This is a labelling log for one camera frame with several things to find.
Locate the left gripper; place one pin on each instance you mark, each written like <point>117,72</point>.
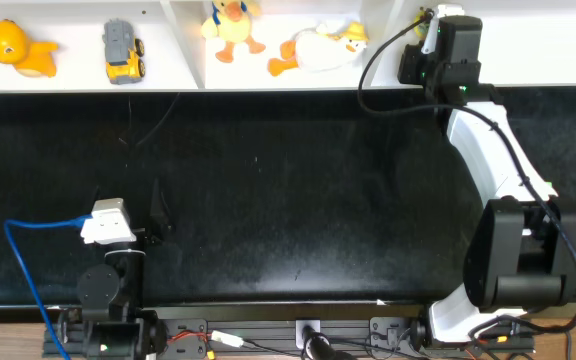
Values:
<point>149,236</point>

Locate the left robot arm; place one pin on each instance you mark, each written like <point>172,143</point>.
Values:
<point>98,289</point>

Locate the grey and yellow toy truck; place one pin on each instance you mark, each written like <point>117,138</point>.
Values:
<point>120,55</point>

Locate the yellow rubber duck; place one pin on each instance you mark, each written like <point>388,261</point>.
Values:
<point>10,45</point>

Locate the yellow plush duck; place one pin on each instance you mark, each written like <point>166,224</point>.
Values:
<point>233,27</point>

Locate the white plush duck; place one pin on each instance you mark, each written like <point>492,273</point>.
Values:
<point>318,52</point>

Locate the white shelf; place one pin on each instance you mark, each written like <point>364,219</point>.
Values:
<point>543,55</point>

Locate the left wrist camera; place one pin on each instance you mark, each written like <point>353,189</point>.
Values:
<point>108,222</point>

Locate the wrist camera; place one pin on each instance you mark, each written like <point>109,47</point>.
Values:
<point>108,222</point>
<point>430,37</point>

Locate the mounting rail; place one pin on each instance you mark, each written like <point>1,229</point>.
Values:
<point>278,330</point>

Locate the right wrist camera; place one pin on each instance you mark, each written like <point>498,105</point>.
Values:
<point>430,37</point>

